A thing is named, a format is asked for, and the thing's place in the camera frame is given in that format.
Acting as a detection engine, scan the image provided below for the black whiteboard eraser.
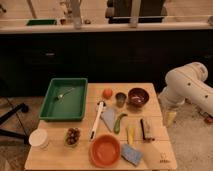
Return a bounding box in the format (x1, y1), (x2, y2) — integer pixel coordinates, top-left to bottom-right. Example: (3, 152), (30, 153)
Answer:
(140, 118), (155, 142)

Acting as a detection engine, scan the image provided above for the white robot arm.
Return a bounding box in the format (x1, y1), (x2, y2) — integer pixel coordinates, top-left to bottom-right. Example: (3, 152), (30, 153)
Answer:
(158, 62), (213, 126)

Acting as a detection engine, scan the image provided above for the green plastic tray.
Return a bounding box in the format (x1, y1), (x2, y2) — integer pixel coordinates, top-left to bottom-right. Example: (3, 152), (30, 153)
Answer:
(39, 78), (88, 121)

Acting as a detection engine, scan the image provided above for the orange tomato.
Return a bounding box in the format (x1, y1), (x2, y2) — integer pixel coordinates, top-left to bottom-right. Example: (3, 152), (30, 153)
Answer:
(102, 88), (113, 99)

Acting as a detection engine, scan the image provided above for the small metal cup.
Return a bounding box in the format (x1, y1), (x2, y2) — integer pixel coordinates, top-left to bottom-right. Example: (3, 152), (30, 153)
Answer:
(115, 92), (127, 107)

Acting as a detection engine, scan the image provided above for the grey blue cloth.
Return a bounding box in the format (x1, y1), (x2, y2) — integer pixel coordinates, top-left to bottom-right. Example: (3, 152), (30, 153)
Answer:
(101, 108), (115, 132)

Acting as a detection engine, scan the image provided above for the dark red bowl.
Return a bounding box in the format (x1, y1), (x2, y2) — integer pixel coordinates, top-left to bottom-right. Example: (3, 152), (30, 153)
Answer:
(128, 88), (149, 108)

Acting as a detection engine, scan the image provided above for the green chili pepper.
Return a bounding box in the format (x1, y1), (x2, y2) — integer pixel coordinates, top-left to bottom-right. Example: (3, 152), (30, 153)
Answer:
(113, 113), (128, 134)

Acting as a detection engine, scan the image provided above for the metal spoon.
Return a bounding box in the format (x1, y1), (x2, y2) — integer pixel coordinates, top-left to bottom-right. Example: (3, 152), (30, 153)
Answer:
(54, 87), (75, 100)

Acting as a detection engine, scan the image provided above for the yellow banana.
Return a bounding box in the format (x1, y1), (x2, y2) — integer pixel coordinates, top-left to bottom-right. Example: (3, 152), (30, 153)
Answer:
(126, 125), (135, 145)

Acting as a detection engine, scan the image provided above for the bunch of red grapes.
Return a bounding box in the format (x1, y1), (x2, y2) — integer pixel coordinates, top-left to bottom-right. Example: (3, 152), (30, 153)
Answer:
(65, 128), (80, 147)

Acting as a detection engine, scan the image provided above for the orange plastic bowl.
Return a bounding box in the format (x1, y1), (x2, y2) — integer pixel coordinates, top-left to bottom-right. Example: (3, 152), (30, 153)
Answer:
(89, 134), (121, 168)

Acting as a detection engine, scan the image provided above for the blue sponge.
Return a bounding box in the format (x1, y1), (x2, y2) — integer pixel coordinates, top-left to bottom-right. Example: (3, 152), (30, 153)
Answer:
(121, 144), (143, 166)

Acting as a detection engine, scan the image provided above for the white paper cup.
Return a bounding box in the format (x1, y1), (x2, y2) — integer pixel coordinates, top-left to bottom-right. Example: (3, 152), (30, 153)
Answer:
(29, 129), (49, 149)

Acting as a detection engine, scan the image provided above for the black chair base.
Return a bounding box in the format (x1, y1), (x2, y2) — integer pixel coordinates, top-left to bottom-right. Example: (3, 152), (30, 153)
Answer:
(0, 103), (29, 144)

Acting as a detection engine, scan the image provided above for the green bin on counter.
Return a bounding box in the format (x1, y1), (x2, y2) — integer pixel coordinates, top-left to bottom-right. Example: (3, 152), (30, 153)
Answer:
(26, 19), (57, 26)

